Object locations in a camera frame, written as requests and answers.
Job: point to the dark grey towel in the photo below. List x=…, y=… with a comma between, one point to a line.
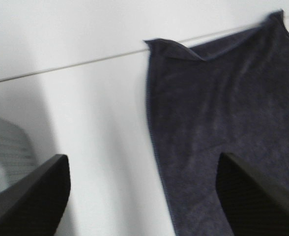
x=227, y=95

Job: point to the grey perforated laundry basket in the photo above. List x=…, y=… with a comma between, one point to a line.
x=17, y=158

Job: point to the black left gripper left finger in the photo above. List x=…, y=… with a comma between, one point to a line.
x=35, y=204

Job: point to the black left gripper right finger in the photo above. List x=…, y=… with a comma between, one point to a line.
x=253, y=204

